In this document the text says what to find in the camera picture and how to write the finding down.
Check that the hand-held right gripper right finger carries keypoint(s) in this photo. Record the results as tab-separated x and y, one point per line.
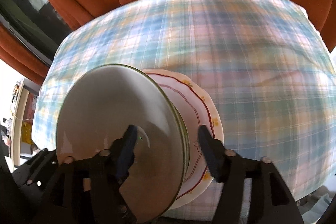
211	158

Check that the beige wooden shelf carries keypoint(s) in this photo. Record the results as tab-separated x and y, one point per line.
18	119

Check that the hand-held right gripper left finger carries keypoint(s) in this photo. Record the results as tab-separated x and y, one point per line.
126	153

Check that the pastel plaid tablecloth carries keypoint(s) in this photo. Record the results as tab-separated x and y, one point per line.
249	69

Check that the white bowl blue leaf flower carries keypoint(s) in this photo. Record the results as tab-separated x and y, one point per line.
105	108

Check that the scalloped yellow flower plate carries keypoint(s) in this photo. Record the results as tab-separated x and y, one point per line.
216	132

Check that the dark glass window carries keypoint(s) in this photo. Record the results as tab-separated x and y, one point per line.
29	11

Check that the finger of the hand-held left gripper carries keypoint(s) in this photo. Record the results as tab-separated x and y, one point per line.
42	161

